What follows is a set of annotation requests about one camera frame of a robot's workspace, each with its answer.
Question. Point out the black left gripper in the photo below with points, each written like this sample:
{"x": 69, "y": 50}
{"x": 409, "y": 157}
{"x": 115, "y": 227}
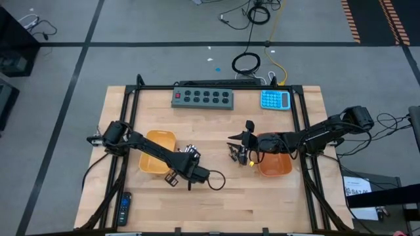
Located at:
{"x": 187, "y": 165}

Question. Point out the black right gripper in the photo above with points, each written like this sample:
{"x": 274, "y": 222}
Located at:
{"x": 251, "y": 141}

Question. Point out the black copper-top battery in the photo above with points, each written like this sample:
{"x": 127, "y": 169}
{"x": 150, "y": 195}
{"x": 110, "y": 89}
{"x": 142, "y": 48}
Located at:
{"x": 231, "y": 150}
{"x": 235, "y": 157}
{"x": 233, "y": 154}

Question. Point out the silver battery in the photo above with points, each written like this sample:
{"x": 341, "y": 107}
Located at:
{"x": 194, "y": 150}
{"x": 186, "y": 149}
{"x": 190, "y": 149}
{"x": 197, "y": 154}

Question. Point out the yellow plastic bin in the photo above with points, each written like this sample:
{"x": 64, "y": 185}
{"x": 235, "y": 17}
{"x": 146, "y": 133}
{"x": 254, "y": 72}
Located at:
{"x": 152, "y": 164}

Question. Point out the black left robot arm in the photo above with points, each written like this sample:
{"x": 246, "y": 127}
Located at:
{"x": 147, "y": 147}

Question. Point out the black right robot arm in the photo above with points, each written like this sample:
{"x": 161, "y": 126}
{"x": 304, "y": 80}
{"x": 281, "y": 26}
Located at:
{"x": 321, "y": 132}

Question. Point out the orange plastic bin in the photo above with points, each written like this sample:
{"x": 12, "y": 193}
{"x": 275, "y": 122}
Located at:
{"x": 275, "y": 165}

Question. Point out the grey power strip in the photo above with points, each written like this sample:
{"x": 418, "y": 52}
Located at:
{"x": 201, "y": 98}

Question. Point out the teal round disc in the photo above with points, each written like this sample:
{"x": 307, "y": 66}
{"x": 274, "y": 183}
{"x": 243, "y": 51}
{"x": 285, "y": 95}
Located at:
{"x": 275, "y": 100}

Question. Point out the black remote control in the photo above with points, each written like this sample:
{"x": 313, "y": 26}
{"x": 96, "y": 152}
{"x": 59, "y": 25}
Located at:
{"x": 124, "y": 209}

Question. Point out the white paper sheet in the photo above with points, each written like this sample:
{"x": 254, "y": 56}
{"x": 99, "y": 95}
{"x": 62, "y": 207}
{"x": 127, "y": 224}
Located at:
{"x": 356, "y": 185}

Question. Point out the black cabinet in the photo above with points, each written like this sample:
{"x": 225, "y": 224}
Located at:
{"x": 16, "y": 49}
{"x": 6, "y": 105}

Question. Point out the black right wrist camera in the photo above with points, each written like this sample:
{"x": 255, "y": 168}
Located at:
{"x": 243, "y": 157}

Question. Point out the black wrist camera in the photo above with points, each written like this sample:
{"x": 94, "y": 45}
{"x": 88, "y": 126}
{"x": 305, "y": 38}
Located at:
{"x": 203, "y": 174}
{"x": 243, "y": 157}

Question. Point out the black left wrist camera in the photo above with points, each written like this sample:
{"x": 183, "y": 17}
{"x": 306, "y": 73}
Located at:
{"x": 203, "y": 174}

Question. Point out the black metal table frame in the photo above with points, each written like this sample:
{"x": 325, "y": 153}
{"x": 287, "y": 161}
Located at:
{"x": 157, "y": 87}

